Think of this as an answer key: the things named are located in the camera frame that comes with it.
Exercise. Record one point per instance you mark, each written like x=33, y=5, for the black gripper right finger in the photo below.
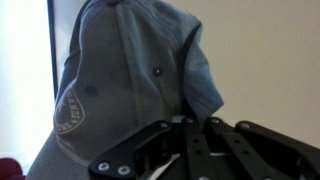
x=266, y=143

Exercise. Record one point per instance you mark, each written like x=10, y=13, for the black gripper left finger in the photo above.
x=133, y=146

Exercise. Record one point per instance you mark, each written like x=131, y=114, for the blue-grey cap with emblem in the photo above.
x=116, y=66

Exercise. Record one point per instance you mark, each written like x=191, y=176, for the maroon baseball cap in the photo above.
x=10, y=168

